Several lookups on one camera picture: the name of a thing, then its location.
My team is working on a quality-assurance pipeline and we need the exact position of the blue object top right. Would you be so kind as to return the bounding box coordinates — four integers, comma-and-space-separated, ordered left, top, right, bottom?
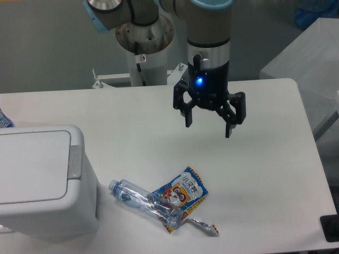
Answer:
293, 1, 338, 30

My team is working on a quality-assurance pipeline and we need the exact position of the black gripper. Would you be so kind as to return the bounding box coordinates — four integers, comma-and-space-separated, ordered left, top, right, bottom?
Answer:
173, 63, 246, 138

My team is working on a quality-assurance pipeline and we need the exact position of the blue snack wrapper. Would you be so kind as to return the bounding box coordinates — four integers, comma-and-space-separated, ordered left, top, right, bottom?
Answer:
152, 166, 219, 237

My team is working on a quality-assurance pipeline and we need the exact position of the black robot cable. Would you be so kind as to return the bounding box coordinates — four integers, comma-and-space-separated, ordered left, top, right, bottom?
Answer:
133, 41, 147, 87

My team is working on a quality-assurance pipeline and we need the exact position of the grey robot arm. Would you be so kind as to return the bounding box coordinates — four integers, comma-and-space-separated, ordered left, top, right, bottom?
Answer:
83, 1, 246, 137

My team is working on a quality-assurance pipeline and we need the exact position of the white metal mounting bracket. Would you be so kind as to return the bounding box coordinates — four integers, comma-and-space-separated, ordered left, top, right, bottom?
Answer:
92, 63, 188, 89

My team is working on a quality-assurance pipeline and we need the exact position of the white side table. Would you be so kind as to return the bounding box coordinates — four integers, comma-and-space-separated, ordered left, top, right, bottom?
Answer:
260, 18, 338, 140

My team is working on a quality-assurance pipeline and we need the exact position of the blue white packet left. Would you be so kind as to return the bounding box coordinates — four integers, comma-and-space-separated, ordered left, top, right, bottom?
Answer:
0, 109, 15, 129

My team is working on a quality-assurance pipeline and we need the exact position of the crushed clear plastic bottle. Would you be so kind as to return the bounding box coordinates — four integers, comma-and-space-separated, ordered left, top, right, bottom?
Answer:
109, 179, 183, 229

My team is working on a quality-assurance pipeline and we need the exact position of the black device at edge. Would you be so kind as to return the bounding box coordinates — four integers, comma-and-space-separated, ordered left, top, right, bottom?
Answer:
320, 214, 338, 242

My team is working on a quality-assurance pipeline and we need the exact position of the white trash can lid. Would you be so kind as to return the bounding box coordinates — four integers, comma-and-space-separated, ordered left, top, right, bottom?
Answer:
1, 131, 70, 204

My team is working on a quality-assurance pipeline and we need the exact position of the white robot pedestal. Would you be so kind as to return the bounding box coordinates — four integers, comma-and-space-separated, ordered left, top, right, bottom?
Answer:
115, 14, 174, 87

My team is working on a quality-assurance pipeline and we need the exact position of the grey lid push button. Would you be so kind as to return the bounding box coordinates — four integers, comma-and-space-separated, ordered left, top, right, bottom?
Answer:
67, 146, 83, 180

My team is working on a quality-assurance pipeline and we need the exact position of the white trash can body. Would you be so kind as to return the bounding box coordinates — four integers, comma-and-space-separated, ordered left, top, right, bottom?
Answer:
1, 125, 100, 238

